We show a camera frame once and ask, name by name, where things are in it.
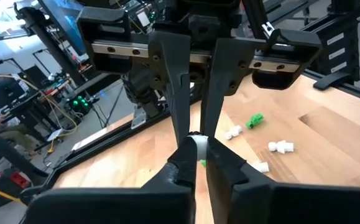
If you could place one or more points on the large dark monitor screen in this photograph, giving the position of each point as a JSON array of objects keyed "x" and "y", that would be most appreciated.
[{"x": 61, "y": 21}]

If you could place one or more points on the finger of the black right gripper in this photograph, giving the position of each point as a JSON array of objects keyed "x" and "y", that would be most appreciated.
[
  {"x": 229, "y": 68},
  {"x": 170, "y": 65}
]

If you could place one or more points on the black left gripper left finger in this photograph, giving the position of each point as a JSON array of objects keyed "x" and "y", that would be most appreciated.
[{"x": 120, "y": 205}]

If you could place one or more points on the black aluminium table frame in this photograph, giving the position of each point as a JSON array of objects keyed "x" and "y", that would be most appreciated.
[{"x": 99, "y": 147}]

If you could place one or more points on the black box with white labels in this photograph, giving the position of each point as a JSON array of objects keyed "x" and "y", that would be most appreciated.
[{"x": 352, "y": 46}]

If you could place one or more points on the white toy figure black face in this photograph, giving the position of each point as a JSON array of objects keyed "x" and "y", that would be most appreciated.
[{"x": 200, "y": 146}]

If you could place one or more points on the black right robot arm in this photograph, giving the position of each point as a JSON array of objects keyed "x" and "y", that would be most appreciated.
[{"x": 139, "y": 90}]

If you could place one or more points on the computer with green lights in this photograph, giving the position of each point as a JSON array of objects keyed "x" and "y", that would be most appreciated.
[{"x": 80, "y": 104}]

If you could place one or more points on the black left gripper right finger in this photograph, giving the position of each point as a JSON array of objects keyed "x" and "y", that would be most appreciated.
[{"x": 276, "y": 205}]

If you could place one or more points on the grey metal bracket plate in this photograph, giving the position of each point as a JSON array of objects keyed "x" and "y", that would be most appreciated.
[{"x": 138, "y": 118}]

